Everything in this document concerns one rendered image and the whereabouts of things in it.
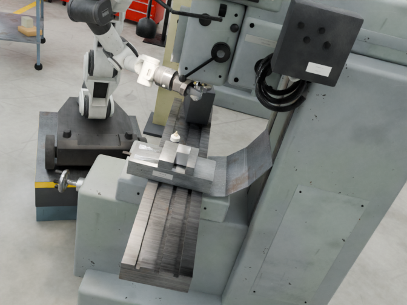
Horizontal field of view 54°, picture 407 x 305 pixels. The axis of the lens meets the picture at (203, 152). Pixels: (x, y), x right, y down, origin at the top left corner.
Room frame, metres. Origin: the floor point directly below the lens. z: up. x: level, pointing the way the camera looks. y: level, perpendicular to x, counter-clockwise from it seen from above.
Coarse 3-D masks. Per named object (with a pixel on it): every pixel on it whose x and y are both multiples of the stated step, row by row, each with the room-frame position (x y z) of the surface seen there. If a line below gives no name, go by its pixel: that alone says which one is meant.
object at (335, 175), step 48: (336, 96) 1.30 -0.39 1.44; (384, 96) 1.31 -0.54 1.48; (288, 144) 1.30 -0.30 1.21; (336, 144) 1.31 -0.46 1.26; (384, 144) 1.32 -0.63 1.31; (288, 192) 1.30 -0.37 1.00; (336, 192) 1.31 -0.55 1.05; (384, 192) 1.33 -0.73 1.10; (288, 240) 1.30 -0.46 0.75; (336, 240) 1.32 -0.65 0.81; (240, 288) 1.30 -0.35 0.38; (288, 288) 1.31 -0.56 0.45; (336, 288) 1.33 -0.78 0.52
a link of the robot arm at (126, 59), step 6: (126, 48) 1.74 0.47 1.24; (132, 48) 1.75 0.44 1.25; (120, 54) 1.71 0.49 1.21; (126, 54) 1.72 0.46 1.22; (132, 54) 1.74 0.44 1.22; (120, 60) 1.70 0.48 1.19; (126, 60) 1.68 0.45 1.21; (132, 60) 1.65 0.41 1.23; (126, 66) 1.67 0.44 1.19; (132, 66) 1.62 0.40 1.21
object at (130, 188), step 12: (120, 180) 1.32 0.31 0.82; (132, 180) 1.33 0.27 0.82; (144, 180) 1.36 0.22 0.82; (120, 192) 1.32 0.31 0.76; (132, 192) 1.32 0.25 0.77; (204, 204) 1.34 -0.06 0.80; (216, 204) 1.34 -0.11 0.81; (228, 204) 1.35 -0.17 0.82; (204, 216) 1.34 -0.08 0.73; (216, 216) 1.35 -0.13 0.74
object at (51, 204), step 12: (48, 120) 2.24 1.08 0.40; (132, 120) 2.53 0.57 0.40; (48, 132) 2.11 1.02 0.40; (36, 156) 1.84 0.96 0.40; (36, 168) 1.73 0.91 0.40; (60, 168) 1.79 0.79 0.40; (72, 168) 1.82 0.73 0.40; (84, 168) 1.85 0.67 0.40; (36, 180) 1.64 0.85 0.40; (48, 180) 1.66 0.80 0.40; (36, 192) 1.63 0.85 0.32; (48, 192) 1.65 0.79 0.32; (60, 192) 1.68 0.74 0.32; (72, 192) 1.71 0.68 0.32; (36, 204) 1.63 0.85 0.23; (48, 204) 1.65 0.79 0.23; (60, 204) 1.68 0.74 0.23; (72, 204) 1.71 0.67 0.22; (36, 216) 1.71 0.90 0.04; (48, 216) 1.74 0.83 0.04; (60, 216) 1.77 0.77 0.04; (72, 216) 1.80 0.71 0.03
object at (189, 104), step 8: (208, 88) 1.86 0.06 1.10; (208, 96) 1.84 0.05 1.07; (184, 104) 1.97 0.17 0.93; (192, 104) 1.82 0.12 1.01; (200, 104) 1.83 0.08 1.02; (208, 104) 1.84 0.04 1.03; (192, 112) 1.82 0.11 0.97; (200, 112) 1.83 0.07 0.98; (208, 112) 1.84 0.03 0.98; (192, 120) 1.82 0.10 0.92; (200, 120) 1.83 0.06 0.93
